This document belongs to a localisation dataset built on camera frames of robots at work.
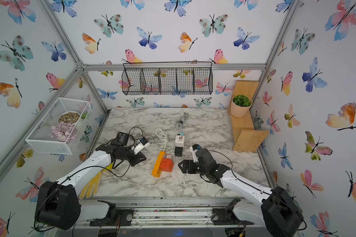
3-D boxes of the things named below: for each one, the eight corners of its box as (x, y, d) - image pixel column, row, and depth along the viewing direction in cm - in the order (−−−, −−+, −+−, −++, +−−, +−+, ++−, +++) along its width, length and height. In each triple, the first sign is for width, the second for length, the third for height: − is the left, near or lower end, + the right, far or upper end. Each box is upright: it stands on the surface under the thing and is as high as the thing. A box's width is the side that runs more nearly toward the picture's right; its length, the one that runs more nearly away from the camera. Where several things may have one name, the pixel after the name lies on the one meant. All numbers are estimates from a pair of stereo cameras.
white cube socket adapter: (175, 149, 100) (175, 142, 94) (175, 142, 104) (175, 135, 97) (184, 149, 100) (184, 142, 94) (184, 142, 104) (184, 135, 97)
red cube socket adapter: (160, 172, 91) (159, 168, 86) (161, 162, 95) (160, 158, 90) (173, 172, 91) (172, 168, 86) (173, 162, 95) (173, 158, 90)
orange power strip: (153, 176, 89) (151, 173, 85) (160, 153, 99) (159, 149, 95) (160, 178, 89) (159, 175, 85) (167, 154, 99) (166, 150, 95)
